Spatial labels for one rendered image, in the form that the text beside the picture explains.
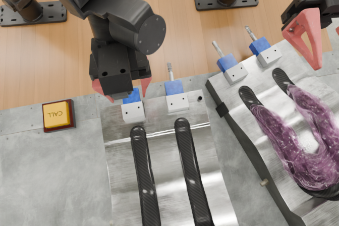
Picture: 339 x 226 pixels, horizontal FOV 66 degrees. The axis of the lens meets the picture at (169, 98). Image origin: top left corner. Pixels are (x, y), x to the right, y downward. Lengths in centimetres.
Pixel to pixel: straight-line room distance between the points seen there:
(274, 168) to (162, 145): 27
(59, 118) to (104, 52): 37
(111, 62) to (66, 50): 47
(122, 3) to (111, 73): 9
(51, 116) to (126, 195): 29
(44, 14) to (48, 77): 20
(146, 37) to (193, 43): 47
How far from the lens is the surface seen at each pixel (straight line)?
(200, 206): 63
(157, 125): 64
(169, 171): 64
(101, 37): 43
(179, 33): 83
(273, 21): 92
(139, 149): 65
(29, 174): 80
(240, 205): 76
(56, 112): 75
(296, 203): 73
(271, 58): 76
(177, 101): 63
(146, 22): 35
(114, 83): 38
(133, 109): 62
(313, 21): 40
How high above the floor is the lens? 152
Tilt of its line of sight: 75 degrees down
